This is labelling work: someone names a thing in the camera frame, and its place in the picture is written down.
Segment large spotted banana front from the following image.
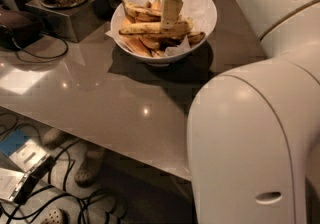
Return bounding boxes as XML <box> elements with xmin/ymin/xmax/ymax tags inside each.
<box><xmin>118</xmin><ymin>18</ymin><xmax>193</xmax><ymax>38</ymax></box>

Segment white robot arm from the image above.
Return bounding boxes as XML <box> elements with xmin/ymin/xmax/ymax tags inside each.
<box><xmin>187</xmin><ymin>0</ymin><xmax>320</xmax><ymax>224</ymax></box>

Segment white ceramic bowl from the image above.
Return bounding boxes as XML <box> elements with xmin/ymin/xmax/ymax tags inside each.
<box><xmin>106</xmin><ymin>0</ymin><xmax>217</xmax><ymax>67</ymax></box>

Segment small banana right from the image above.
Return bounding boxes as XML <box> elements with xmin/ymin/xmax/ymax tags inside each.
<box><xmin>187</xmin><ymin>32</ymin><xmax>205</xmax><ymax>46</ymax></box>

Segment spotted banana rear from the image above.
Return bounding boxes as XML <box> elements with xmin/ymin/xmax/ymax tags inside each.
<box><xmin>121</xmin><ymin>0</ymin><xmax>162</xmax><ymax>22</ymax></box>

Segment orange banana lower left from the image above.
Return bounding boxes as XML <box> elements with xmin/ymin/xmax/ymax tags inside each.
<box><xmin>122</xmin><ymin>36</ymin><xmax>151</xmax><ymax>57</ymax></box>

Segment dark round appliance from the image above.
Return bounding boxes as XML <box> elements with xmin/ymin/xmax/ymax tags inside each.
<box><xmin>0</xmin><ymin>6</ymin><xmax>43</xmax><ymax>50</ymax></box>

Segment beige clog shoe upper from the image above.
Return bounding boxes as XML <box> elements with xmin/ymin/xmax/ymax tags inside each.
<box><xmin>42</xmin><ymin>128</ymin><xmax>67</xmax><ymax>147</ymax></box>

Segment beige clog shoe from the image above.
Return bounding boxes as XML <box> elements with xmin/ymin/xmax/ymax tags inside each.
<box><xmin>41</xmin><ymin>208</ymin><xmax>67</xmax><ymax>224</ymax></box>
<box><xmin>42</xmin><ymin>128</ymin><xmax>67</xmax><ymax>147</ymax></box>
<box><xmin>74</xmin><ymin>149</ymin><xmax>104</xmax><ymax>187</ymax></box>

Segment beige clog shoe middle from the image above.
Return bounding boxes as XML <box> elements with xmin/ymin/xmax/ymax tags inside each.
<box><xmin>74</xmin><ymin>149</ymin><xmax>104</xmax><ymax>187</ymax></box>

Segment blue paper sheet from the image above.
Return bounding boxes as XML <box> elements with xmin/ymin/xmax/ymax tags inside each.
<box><xmin>0</xmin><ymin>130</ymin><xmax>29</xmax><ymax>157</ymax></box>

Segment grey electronics box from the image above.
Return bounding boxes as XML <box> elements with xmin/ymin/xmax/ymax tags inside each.
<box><xmin>0</xmin><ymin>139</ymin><xmax>54</xmax><ymax>203</ymax></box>

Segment beige clog shoe bottom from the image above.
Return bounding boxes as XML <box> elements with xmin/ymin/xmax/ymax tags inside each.
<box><xmin>41</xmin><ymin>208</ymin><xmax>67</xmax><ymax>224</ymax></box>

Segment black appliance cable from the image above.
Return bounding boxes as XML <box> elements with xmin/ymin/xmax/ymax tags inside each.
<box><xmin>9</xmin><ymin>33</ymin><xmax>70</xmax><ymax>62</ymax></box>

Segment black floor cables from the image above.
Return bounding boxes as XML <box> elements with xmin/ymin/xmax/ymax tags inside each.
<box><xmin>0</xmin><ymin>111</ymin><xmax>129</xmax><ymax>224</ymax></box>

